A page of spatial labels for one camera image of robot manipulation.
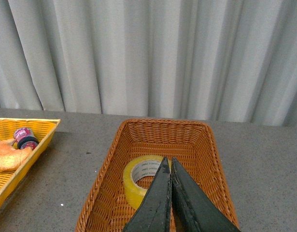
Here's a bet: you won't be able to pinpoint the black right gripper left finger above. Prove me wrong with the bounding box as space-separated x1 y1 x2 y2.
123 156 172 232

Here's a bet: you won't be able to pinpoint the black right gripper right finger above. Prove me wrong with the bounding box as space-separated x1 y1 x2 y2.
171 158 239 232

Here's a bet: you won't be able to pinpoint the yellow packing tape roll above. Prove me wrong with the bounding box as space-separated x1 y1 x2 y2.
123 155 171 213

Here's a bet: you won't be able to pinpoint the brown wicker basket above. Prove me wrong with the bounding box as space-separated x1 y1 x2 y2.
75 119 238 232

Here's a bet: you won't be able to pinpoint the yellow woven basket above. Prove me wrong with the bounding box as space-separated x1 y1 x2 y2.
0 117 61 208

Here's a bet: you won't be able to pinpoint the small pink labelled bottle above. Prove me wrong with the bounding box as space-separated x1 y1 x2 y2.
14 127 39 150

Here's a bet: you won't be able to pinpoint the toy croissant bread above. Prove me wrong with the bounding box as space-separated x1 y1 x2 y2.
0 139 32 172

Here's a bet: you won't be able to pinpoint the white curtain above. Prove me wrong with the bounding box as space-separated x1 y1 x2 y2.
0 0 297 127

